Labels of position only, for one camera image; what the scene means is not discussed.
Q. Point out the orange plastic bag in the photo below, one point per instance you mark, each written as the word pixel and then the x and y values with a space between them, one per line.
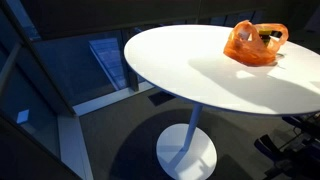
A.
pixel 245 46

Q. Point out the white round table base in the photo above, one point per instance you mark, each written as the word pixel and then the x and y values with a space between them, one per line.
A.
pixel 198 162

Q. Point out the yellow-capped dark bottle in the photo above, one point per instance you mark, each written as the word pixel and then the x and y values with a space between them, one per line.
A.
pixel 265 36

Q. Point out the white table pedestal pole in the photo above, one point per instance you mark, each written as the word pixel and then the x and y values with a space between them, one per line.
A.
pixel 192 125

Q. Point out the dark equipment stand with cables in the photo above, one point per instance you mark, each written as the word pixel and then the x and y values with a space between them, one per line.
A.
pixel 298 158

